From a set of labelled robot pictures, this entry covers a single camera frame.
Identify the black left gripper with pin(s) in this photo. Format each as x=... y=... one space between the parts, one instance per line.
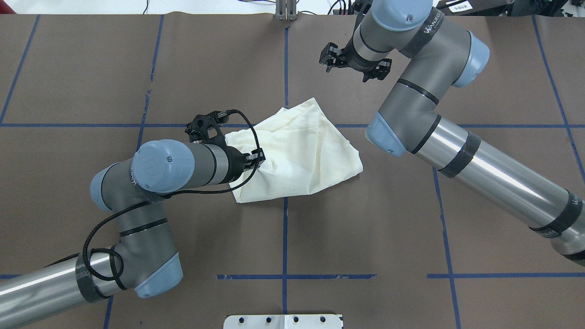
x=236 y=166

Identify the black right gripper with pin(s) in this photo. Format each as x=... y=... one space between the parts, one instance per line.
x=351 y=59

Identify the cream long-sleeve Twinkle shirt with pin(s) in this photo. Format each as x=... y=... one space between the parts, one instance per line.
x=305 y=153

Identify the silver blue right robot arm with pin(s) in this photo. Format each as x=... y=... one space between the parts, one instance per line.
x=442 y=54

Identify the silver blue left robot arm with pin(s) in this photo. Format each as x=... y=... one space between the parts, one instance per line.
x=133 y=248

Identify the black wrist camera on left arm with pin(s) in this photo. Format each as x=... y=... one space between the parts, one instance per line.
x=207 y=128

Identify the aluminium frame post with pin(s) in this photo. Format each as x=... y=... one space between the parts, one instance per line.
x=286 y=10

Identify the white camera post with base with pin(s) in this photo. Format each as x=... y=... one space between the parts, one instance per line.
x=284 y=321

